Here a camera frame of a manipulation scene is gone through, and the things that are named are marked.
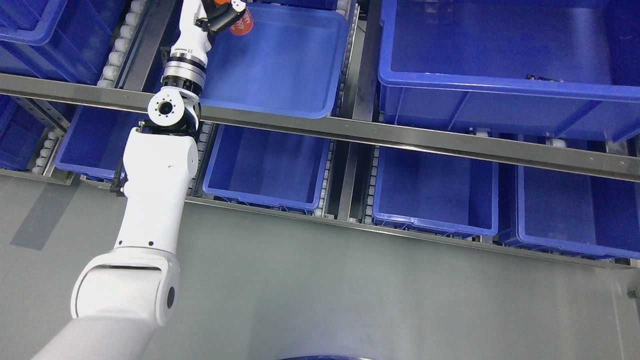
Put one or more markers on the blue bin lower centre right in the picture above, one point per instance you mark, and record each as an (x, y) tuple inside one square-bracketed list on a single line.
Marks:
[(440, 194)]

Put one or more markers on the blue bin upper left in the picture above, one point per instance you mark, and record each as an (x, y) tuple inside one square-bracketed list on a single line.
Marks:
[(61, 40)]

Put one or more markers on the large blue bin upper right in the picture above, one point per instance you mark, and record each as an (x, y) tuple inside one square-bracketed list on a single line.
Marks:
[(554, 68)]

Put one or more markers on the shallow blue tray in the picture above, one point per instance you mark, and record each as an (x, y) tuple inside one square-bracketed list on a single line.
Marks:
[(288, 64)]

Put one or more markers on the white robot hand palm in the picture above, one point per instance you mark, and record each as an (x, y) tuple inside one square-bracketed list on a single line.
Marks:
[(193, 41)]

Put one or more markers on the blue bin far left lower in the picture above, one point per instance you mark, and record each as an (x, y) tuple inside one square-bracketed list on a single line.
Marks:
[(27, 140)]

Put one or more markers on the blue bin lower far right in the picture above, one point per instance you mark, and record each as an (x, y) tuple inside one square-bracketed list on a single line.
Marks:
[(568, 213)]

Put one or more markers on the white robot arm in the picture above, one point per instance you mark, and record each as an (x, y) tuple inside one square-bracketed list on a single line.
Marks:
[(122, 297)]

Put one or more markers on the blue bin lower middle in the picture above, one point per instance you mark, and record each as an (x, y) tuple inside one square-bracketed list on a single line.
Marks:
[(267, 168)]

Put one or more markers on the metal shelf rack frame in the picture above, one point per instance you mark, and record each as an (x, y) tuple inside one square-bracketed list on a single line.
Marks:
[(367, 133)]

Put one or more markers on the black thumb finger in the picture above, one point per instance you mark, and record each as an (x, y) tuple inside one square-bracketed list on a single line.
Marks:
[(220, 17)]

